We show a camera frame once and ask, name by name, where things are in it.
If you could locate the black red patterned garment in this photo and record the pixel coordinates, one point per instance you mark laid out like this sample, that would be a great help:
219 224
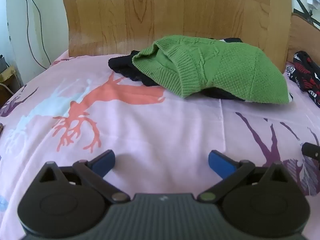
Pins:
306 73

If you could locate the pink printed bedsheet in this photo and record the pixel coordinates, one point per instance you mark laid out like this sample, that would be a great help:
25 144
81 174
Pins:
155 127

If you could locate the small wooden headboard panel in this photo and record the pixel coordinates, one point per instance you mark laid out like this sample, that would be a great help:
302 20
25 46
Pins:
303 37

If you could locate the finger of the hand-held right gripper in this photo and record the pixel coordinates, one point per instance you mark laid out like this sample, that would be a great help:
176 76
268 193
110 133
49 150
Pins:
310 150

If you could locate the green knitted sweater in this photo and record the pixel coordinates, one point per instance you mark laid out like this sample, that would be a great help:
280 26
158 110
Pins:
225 72

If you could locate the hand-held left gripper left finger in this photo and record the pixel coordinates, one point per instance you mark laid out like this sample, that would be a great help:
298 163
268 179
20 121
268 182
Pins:
105 162

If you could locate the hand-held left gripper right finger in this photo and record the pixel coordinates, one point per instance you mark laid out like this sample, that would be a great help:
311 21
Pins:
219 163

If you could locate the wooden bedside box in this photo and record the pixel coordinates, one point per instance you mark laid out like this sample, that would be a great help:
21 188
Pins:
8 85

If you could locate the black tape cross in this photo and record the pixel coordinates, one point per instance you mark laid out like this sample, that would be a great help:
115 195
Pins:
306 13

